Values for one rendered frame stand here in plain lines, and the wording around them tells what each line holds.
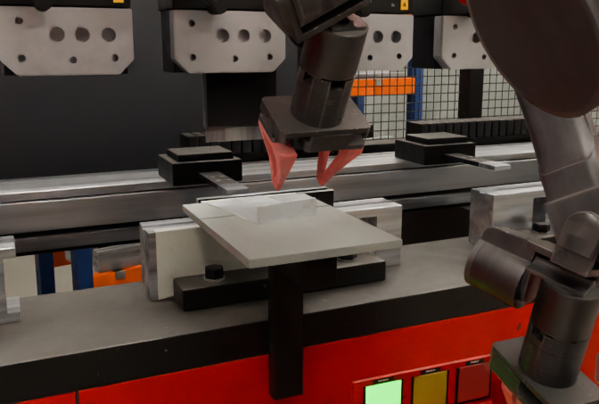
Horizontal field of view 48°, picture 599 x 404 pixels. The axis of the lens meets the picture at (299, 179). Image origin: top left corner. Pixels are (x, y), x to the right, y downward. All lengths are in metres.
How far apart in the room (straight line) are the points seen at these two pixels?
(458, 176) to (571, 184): 0.78
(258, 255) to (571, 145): 0.32
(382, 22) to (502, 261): 0.42
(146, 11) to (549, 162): 0.94
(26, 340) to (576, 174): 0.62
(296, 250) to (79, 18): 0.37
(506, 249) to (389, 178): 0.66
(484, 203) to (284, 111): 0.56
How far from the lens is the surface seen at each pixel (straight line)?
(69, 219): 1.16
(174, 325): 0.86
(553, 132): 0.69
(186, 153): 1.14
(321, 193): 1.00
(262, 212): 0.81
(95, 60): 0.86
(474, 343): 1.05
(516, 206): 1.19
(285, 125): 0.68
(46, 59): 0.85
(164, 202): 1.18
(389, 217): 1.05
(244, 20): 0.90
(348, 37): 0.64
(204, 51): 0.88
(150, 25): 1.42
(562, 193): 0.68
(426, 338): 0.99
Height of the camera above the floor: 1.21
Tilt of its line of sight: 11 degrees down
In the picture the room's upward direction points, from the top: straight up
